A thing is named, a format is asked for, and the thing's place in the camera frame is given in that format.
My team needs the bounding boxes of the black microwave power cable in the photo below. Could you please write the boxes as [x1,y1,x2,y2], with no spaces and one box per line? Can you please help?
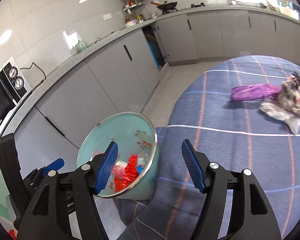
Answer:
[19,61,47,91]

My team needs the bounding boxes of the purple foil wrapper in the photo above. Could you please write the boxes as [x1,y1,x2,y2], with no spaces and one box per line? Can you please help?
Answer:
[231,83,281,102]

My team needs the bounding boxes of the spice rack with bottles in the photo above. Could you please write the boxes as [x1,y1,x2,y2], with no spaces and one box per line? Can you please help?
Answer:
[122,0,146,28]

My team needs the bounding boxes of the blue plaid tablecloth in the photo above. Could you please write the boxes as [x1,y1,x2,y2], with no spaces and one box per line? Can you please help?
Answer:
[116,56,300,239]

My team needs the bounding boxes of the clear bag with red print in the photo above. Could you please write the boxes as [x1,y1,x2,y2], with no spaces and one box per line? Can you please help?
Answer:
[90,150,127,179]

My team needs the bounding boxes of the plaid checkered cloth rag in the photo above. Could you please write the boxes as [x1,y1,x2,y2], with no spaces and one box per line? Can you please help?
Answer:
[277,72,300,117]

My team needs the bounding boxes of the blue storage boxes on counter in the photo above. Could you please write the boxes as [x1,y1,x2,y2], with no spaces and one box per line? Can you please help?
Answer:
[279,2,300,21]

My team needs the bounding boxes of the clear bag with teal print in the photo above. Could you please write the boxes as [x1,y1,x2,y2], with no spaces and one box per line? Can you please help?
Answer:
[137,151,150,167]

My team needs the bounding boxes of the grey lower kitchen cabinets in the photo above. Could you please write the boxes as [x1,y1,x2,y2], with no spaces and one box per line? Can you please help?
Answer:
[6,8,300,175]

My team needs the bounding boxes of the white paper towel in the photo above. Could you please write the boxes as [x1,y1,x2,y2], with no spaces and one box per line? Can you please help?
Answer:
[258,101,300,135]

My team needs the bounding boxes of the black white microwave oven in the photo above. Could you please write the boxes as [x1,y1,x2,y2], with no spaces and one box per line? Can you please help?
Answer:
[0,57,32,136]

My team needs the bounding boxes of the teal trash bin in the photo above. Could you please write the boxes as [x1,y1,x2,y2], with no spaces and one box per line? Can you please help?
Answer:
[77,112,160,200]

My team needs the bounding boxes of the black wok on stove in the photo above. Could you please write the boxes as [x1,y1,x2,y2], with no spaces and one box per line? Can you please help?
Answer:
[151,1,178,14]

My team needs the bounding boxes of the red mesh net bag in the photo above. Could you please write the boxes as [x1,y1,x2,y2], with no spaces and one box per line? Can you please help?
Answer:
[113,155,139,192]

